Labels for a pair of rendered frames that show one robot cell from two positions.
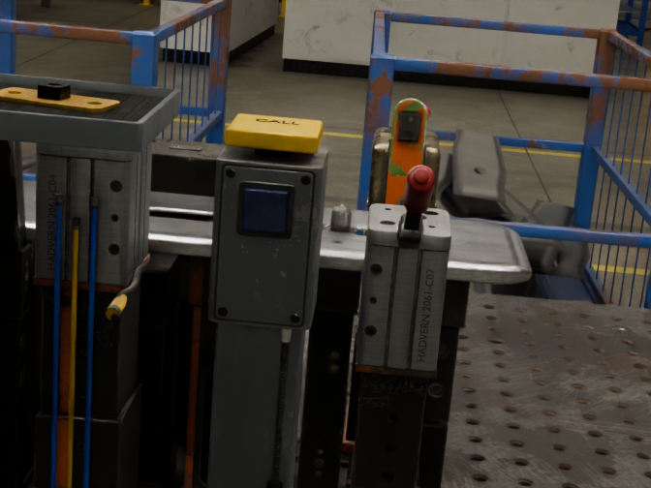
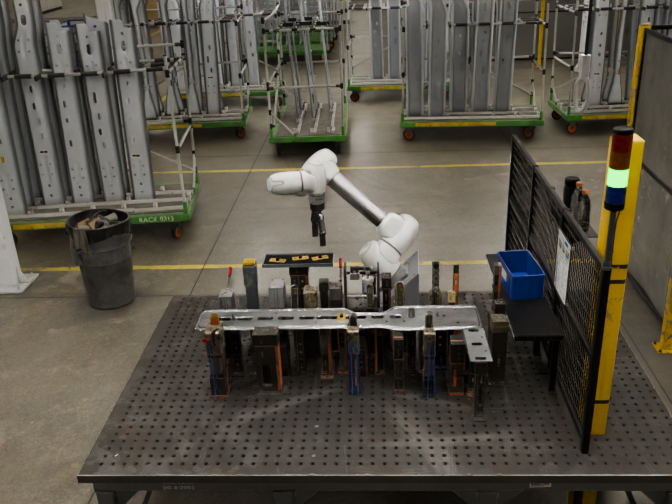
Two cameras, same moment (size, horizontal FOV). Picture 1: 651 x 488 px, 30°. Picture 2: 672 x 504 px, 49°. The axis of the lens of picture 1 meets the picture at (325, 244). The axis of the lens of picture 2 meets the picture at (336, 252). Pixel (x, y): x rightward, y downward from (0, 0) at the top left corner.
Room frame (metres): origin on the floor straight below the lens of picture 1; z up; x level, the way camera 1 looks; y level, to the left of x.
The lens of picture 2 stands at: (4.29, 0.57, 2.75)
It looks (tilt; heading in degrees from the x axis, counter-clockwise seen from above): 24 degrees down; 181
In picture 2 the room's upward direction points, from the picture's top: 2 degrees counter-clockwise
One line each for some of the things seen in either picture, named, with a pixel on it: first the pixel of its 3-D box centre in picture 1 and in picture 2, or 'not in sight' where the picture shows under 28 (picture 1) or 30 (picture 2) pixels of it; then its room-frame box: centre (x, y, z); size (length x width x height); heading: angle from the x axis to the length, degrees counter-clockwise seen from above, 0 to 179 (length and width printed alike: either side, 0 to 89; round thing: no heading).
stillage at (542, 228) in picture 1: (494, 201); not in sight; (3.47, -0.48, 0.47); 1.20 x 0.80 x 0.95; 179
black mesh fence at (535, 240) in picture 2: not in sight; (537, 323); (0.89, 1.55, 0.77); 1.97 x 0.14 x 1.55; 178
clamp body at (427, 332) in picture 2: not in sight; (428, 361); (1.37, 0.92, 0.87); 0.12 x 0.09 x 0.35; 178
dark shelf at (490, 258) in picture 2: not in sight; (520, 292); (0.98, 1.42, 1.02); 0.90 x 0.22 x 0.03; 178
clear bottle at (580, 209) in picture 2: not in sight; (583, 210); (1.19, 1.63, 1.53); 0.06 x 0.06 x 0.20
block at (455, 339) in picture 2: not in sight; (456, 364); (1.36, 1.05, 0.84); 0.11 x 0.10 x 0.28; 178
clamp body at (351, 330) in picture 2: not in sight; (354, 358); (1.33, 0.57, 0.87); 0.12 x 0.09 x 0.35; 178
